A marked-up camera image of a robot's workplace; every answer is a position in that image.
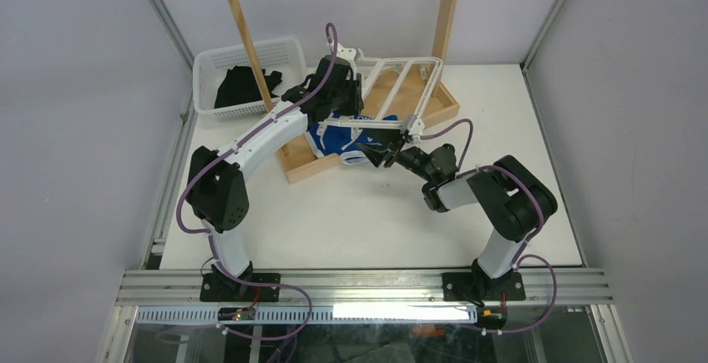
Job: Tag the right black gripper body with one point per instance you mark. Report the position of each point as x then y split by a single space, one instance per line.
412 158

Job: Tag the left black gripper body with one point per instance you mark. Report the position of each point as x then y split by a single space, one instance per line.
346 101

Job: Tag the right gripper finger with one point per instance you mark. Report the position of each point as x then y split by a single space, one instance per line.
387 139
380 156

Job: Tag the white plastic clip hanger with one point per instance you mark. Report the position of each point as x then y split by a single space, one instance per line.
392 89

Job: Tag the blue boxer underwear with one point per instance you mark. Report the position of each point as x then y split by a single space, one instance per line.
325 140

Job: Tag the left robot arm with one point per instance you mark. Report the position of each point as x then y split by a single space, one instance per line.
216 189

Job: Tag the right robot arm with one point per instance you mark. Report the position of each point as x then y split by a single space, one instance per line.
516 203

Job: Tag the wooden hanger stand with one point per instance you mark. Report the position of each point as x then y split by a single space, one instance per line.
300 164

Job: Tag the white perforated plastic basket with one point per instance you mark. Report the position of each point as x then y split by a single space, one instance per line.
282 64

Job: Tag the black garment in basket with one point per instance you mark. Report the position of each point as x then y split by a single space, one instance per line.
238 87

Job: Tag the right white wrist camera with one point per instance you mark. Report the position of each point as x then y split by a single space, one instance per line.
411 128

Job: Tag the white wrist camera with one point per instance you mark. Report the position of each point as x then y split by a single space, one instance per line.
411 128
350 55

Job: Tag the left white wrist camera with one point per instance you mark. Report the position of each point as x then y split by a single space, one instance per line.
350 55

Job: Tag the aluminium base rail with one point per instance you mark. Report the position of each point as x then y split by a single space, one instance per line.
337 296

